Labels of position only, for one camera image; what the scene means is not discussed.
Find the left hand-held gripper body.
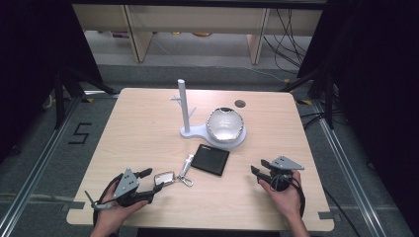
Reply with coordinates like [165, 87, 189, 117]
[113, 168, 156, 207]

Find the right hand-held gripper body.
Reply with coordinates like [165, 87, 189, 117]
[268, 155, 304, 192]

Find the silver car key with keychain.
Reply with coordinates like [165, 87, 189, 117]
[153, 153, 196, 188]

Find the black leather wallet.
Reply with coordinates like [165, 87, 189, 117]
[191, 143, 230, 177]

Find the white key hanger stand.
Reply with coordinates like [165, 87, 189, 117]
[170, 78, 247, 151]

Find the person's left hand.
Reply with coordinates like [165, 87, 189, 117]
[95, 182, 149, 231]

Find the person's right hand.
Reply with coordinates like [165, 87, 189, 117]
[258, 170, 302, 218]

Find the black tripod stand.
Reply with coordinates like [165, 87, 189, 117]
[280, 65, 340, 130]
[53, 67, 120, 129]

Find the black curtain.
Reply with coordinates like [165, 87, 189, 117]
[297, 0, 419, 228]
[0, 0, 103, 162]

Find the beige wooden desk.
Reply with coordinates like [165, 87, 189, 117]
[72, 3, 324, 65]

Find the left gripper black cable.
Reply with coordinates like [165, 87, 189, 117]
[93, 172, 125, 228]

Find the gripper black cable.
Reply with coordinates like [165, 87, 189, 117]
[93, 172, 125, 228]
[290, 177, 306, 218]

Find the grey cable tie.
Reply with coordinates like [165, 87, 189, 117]
[83, 190, 115, 211]

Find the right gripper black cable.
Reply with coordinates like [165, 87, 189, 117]
[290, 177, 306, 218]

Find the aluminium floor rail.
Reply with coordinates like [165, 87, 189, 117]
[310, 98, 384, 237]
[0, 95, 83, 237]

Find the thin black floor cable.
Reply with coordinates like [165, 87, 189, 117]
[322, 186, 364, 237]

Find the black floor cables bundle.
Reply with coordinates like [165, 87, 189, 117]
[263, 8, 312, 73]

